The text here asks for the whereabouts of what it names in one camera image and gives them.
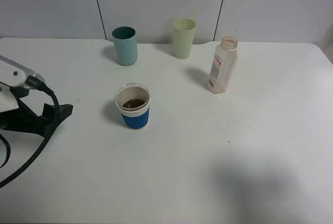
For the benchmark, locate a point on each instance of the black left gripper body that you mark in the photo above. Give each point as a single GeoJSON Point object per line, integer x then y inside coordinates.
{"type": "Point", "coordinates": [22, 119]}

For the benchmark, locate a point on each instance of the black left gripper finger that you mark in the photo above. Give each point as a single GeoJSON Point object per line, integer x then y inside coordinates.
{"type": "Point", "coordinates": [48, 115]}

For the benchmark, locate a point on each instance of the clear plastic drink bottle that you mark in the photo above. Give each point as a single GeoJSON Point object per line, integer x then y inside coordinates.
{"type": "Point", "coordinates": [224, 60]}

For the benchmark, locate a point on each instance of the blue sleeved paper cup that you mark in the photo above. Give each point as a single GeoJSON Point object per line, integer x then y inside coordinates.
{"type": "Point", "coordinates": [133, 102]}

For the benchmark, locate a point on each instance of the teal plastic cup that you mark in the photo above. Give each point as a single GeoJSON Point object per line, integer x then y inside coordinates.
{"type": "Point", "coordinates": [125, 43]}

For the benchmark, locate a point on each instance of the pale green plastic cup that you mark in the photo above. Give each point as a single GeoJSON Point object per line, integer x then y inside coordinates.
{"type": "Point", "coordinates": [183, 35]}

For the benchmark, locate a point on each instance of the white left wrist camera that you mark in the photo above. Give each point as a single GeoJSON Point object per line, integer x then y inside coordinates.
{"type": "Point", "coordinates": [14, 75]}

